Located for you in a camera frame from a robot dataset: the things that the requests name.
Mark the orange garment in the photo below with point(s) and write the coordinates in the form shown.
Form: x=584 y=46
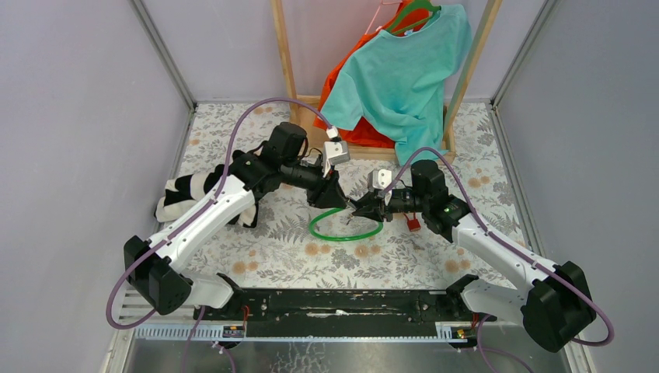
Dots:
x=364 y=134

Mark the teal t-shirt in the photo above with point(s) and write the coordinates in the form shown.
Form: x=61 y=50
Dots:
x=397 y=83

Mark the green cable lock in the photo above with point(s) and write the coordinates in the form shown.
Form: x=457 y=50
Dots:
x=346 y=238

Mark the wooden clothes rack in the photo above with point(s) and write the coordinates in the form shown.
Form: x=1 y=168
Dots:
x=301 y=113

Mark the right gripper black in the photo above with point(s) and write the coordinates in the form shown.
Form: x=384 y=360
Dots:
x=373 y=207

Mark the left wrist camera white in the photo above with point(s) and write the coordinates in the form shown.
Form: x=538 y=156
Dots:
x=335 y=151

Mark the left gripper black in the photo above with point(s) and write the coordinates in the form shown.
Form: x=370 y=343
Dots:
x=329 y=194

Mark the green hanger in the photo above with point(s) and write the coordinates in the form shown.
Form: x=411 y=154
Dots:
x=398 y=26

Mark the pink hanger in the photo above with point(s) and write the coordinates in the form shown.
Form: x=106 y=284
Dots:
x=384 y=12

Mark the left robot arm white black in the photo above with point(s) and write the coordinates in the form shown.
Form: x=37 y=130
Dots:
x=157 y=267

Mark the floral table mat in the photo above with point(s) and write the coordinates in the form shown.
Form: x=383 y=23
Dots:
x=281 y=253

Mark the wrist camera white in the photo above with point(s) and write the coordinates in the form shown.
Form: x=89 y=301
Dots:
x=335 y=151
x=379 y=181

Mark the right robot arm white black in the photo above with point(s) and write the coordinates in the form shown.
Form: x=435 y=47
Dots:
x=550 y=301

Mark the red cable lock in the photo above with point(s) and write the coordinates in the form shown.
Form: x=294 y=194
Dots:
x=413 y=224

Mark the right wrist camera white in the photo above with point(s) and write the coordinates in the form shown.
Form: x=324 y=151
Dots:
x=379 y=181

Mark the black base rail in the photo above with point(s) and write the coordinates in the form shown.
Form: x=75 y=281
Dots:
x=347 y=313

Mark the black white striped cloth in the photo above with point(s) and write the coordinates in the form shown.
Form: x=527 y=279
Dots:
x=183 y=193

